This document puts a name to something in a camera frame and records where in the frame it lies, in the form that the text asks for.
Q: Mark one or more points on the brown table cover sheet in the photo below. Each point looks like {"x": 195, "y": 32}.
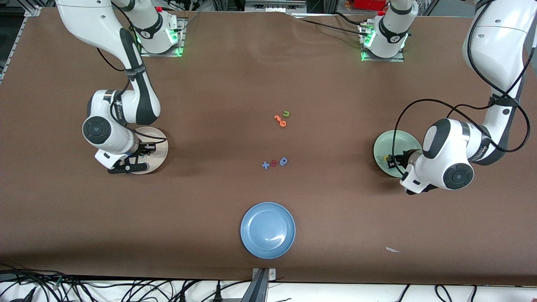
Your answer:
{"x": 335, "y": 201}

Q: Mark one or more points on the black power plug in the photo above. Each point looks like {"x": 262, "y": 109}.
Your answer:
{"x": 217, "y": 295}

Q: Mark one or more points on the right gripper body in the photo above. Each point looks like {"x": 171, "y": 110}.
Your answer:
{"x": 145, "y": 149}

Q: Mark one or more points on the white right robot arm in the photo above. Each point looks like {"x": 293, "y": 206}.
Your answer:
{"x": 92, "y": 21}

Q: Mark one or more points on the blue plate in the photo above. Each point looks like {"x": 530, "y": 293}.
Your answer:
{"x": 267, "y": 230}

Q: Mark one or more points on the red box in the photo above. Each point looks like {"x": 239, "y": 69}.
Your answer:
{"x": 369, "y": 4}

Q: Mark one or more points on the grey metal box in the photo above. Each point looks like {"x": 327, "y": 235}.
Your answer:
{"x": 275, "y": 6}

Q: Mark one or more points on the beige plate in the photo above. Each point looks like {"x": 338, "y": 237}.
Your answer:
{"x": 161, "y": 151}

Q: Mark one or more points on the blue foam letter a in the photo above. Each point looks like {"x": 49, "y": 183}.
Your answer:
{"x": 286, "y": 162}

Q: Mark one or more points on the white paper scrap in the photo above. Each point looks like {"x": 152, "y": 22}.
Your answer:
{"x": 392, "y": 250}

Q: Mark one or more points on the green plate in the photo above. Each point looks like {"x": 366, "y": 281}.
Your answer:
{"x": 386, "y": 142}

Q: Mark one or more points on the aluminium corner bracket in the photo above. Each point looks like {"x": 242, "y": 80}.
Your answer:
{"x": 32, "y": 11}

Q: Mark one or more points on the metal clamp bracket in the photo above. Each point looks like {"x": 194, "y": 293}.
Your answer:
{"x": 262, "y": 281}

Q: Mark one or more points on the blue foam letter x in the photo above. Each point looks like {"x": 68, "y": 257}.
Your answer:
{"x": 265, "y": 165}

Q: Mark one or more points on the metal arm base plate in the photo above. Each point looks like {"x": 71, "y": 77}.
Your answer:
{"x": 181, "y": 37}
{"x": 384, "y": 59}

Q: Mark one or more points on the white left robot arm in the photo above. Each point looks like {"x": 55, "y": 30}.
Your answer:
{"x": 495, "y": 37}

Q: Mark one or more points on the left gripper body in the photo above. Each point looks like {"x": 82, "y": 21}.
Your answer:
{"x": 400, "y": 160}

